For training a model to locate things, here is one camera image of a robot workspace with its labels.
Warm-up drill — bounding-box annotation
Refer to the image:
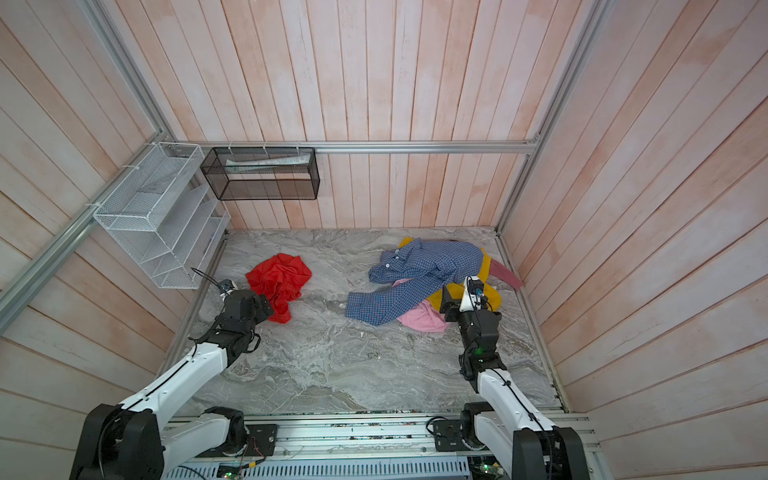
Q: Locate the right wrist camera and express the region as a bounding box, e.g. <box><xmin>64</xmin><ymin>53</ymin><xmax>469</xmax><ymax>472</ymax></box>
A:
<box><xmin>459</xmin><ymin>276</ymin><xmax>488</xmax><ymax>312</ymax></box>

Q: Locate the black wire mesh basket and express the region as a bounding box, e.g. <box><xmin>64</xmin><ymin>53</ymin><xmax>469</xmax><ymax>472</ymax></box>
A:
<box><xmin>201</xmin><ymin>146</ymin><xmax>321</xmax><ymax>201</ymax></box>

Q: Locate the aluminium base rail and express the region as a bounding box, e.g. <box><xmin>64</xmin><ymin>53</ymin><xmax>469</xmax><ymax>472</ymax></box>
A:
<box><xmin>101</xmin><ymin>411</ymin><xmax>603</xmax><ymax>480</ymax></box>

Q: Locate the right aluminium frame post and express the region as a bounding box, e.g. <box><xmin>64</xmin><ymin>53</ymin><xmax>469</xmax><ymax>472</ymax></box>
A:
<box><xmin>494</xmin><ymin>1</ymin><xmax>616</xmax><ymax>236</ymax></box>

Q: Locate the horizontal aluminium frame bar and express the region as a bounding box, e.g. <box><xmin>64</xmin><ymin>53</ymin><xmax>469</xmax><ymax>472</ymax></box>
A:
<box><xmin>175</xmin><ymin>140</ymin><xmax>538</xmax><ymax>155</ymax></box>

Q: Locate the magenta cloth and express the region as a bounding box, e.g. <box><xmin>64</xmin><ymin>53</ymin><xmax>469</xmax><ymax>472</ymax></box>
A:
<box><xmin>449</xmin><ymin>240</ymin><xmax>522</xmax><ymax>290</ymax></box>

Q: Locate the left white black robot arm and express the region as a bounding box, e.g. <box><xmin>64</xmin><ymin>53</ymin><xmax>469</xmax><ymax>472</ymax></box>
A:
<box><xmin>70</xmin><ymin>290</ymin><xmax>274</xmax><ymax>479</ymax></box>

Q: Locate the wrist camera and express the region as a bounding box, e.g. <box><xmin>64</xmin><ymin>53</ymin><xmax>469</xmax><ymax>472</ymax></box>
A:
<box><xmin>217</xmin><ymin>279</ymin><xmax>237</xmax><ymax>297</ymax></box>
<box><xmin>459</xmin><ymin>276</ymin><xmax>488</xmax><ymax>312</ymax></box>

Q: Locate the white wire mesh shelf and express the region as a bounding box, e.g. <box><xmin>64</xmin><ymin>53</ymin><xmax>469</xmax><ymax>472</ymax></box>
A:
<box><xmin>94</xmin><ymin>142</ymin><xmax>230</xmax><ymax>290</ymax></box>

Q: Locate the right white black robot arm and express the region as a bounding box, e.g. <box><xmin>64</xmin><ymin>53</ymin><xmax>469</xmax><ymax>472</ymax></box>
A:
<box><xmin>440</xmin><ymin>277</ymin><xmax>590</xmax><ymax>479</ymax></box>

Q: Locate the pink cloth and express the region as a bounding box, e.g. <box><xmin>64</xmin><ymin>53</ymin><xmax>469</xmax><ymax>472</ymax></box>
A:
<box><xmin>397</xmin><ymin>291</ymin><xmax>448</xmax><ymax>333</ymax></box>

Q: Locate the yellow cloth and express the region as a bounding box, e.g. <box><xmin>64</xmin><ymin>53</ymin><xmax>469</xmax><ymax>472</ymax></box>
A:
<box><xmin>426</xmin><ymin>249</ymin><xmax>502</xmax><ymax>311</ymax></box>

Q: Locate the left aluminium frame bar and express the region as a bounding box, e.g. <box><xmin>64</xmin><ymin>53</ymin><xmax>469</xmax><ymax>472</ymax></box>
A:
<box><xmin>1</xmin><ymin>130</ymin><xmax>168</xmax><ymax>333</ymax></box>

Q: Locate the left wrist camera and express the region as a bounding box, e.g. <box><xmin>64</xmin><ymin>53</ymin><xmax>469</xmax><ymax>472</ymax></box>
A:
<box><xmin>217</xmin><ymin>279</ymin><xmax>237</xmax><ymax>297</ymax></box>

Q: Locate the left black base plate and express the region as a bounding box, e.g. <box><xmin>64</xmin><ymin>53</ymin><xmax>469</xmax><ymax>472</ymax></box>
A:
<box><xmin>197</xmin><ymin>424</ymin><xmax>278</xmax><ymax>458</ymax></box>

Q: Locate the red cloth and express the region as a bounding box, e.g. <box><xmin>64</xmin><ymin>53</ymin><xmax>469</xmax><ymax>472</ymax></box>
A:
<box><xmin>245</xmin><ymin>253</ymin><xmax>312</xmax><ymax>324</ymax></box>

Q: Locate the blue checkered shirt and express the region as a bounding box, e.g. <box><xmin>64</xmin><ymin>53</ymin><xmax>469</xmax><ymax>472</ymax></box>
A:
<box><xmin>345</xmin><ymin>239</ymin><xmax>484</xmax><ymax>326</ymax></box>

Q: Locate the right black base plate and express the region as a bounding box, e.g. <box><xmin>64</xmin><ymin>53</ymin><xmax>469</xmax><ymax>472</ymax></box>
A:
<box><xmin>425</xmin><ymin>416</ymin><xmax>485</xmax><ymax>452</ymax></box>

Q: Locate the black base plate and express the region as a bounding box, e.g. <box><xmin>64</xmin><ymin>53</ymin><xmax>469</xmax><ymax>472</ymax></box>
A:
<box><xmin>425</xmin><ymin>416</ymin><xmax>485</xmax><ymax>452</ymax></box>
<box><xmin>197</xmin><ymin>424</ymin><xmax>278</xmax><ymax>458</ymax></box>

